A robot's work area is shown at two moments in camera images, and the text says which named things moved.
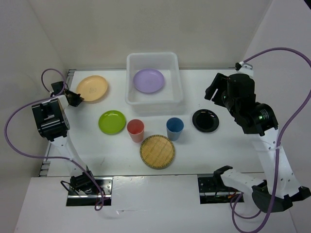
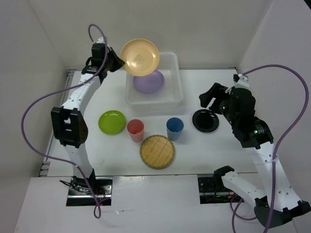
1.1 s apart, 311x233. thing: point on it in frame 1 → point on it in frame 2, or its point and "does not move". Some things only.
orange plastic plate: (92, 88) → (141, 56)
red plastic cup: (135, 128) does not move
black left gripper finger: (74, 99) → (113, 65)
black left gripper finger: (72, 96) → (114, 58)
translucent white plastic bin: (167, 101) does not move
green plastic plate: (112, 122) does not move
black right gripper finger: (220, 81) → (217, 90)
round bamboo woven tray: (157, 151) does not move
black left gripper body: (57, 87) → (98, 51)
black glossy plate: (205, 120) does not move
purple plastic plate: (148, 80) does not move
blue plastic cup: (175, 126) does not move
